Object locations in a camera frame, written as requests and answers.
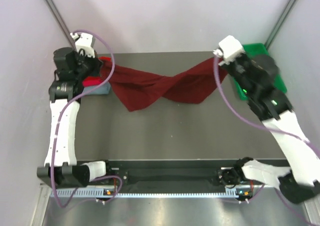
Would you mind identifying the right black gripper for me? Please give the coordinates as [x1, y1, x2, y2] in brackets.
[219, 52, 256, 98]

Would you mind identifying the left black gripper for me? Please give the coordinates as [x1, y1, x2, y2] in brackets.
[73, 49, 102, 82]

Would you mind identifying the dark red t shirt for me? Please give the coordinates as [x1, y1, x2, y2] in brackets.
[108, 58, 217, 112]

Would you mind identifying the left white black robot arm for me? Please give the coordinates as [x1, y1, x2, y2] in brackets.
[36, 46, 102, 189]

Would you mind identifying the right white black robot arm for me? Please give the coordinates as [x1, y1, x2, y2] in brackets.
[213, 53, 320, 204]

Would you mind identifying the folded bright red t shirt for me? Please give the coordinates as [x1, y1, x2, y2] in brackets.
[82, 76, 104, 88]

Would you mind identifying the green plastic bin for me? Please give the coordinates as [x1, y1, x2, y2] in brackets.
[243, 43, 288, 94]

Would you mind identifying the folded grey blue t shirt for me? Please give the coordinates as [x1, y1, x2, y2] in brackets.
[83, 82, 111, 95]

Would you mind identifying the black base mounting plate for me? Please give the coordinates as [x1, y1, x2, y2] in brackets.
[107, 159, 236, 185]

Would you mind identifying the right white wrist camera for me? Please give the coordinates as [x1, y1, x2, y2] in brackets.
[213, 35, 245, 66]

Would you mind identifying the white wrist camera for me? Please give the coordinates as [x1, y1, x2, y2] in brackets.
[213, 35, 245, 66]
[70, 32, 96, 58]

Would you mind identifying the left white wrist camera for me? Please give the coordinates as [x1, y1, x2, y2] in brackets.
[70, 32, 96, 58]

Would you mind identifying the left corner aluminium post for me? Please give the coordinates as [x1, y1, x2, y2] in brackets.
[44, 0, 75, 48]

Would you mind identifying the corner aluminium post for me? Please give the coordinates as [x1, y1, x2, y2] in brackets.
[264, 0, 298, 50]
[44, 0, 75, 48]

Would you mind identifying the right corner aluminium post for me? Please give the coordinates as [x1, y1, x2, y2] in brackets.
[264, 0, 298, 50]

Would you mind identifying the slotted grey cable duct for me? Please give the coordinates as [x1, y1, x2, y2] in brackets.
[49, 187, 241, 199]

